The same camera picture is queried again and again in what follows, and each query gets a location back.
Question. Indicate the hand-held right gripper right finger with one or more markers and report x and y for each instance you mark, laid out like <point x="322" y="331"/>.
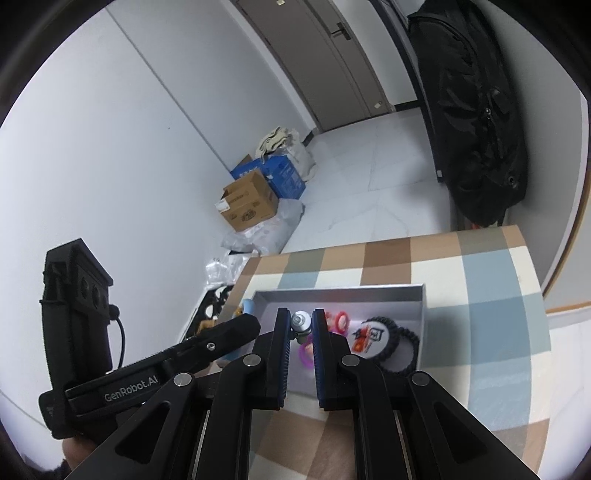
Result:
<point x="319" y="350"/>

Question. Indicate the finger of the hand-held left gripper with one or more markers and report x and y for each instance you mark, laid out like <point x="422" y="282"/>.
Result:
<point x="231" y="334"/>

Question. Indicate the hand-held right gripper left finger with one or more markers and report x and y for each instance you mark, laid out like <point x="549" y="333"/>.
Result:
<point x="284" y="350"/>

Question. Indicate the round white red badge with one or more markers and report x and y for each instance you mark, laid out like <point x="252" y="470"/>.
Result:
<point x="369" y="339"/>

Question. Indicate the grey cardboard box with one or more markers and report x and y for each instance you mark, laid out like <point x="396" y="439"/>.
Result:
<point x="323" y="295"/>

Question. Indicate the person's left hand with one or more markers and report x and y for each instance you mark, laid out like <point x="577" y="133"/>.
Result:
<point x="76" y="454"/>

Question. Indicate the brown suede boot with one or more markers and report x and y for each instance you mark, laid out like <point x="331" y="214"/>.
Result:
<point x="207" y="326"/>

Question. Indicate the black white sneaker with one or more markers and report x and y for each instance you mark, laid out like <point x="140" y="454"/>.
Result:
<point x="221" y="297"/>

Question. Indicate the crumpled clear plastic bag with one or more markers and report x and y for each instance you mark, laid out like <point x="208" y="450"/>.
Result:
<point x="226" y="270"/>

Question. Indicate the large white plastic package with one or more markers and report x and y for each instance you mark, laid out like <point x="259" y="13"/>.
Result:
<point x="272" y="230"/>

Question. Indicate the brown cardboard box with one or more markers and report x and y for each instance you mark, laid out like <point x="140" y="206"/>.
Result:
<point x="249" y="203"/>

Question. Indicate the blue cardboard box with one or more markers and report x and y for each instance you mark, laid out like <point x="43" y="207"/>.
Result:
<point x="286" y="177"/>

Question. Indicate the plaid mat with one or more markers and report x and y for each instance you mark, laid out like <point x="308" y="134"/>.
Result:
<point x="485" y="300"/>

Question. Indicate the white cloth bag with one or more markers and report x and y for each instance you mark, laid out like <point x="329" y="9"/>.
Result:
<point x="295" y="152"/>

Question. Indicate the white wardrobe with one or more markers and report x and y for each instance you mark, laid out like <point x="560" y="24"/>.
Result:
<point x="572" y="254"/>

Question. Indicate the black backpack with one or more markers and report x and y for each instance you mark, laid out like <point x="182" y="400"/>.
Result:
<point x="471" y="115"/>

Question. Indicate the grey door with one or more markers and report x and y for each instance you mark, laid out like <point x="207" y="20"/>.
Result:
<point x="323" y="60"/>

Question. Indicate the black metal frame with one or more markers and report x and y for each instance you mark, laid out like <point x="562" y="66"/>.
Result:
<point x="415" y="69"/>

